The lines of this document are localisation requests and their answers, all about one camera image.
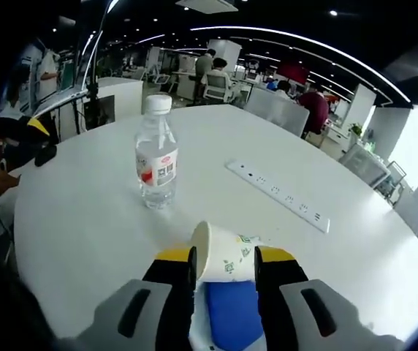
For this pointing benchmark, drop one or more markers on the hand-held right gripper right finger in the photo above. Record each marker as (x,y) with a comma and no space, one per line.
(304,311)

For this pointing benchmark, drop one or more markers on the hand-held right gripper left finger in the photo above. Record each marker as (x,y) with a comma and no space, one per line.
(136,311)

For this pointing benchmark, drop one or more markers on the white paper cup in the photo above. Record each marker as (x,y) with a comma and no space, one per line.
(223,256)

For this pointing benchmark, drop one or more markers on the clear plastic water bottle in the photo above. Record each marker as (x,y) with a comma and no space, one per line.
(156,153)

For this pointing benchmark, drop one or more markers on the blue white standing banner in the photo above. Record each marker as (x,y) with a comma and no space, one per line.
(24,91)

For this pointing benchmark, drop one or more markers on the black tripod stand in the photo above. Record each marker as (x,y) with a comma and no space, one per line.
(95,84)

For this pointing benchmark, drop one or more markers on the white power strip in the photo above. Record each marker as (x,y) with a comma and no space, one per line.
(278,192)

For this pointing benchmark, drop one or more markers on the white mesh office chair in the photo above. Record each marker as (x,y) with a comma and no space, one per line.
(216,87)

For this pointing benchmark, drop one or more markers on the green potted plant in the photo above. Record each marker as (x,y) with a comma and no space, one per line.
(356,129)

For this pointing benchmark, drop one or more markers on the translucent white chair back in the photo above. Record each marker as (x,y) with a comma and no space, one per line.
(278,111)

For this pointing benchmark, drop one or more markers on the ceiling air conditioner vent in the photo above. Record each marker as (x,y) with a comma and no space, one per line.
(209,3)

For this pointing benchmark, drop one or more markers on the long ceiling light strip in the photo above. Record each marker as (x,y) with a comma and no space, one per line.
(304,38)

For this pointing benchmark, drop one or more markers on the red wall panel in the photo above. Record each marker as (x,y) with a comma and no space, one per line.
(293,72)

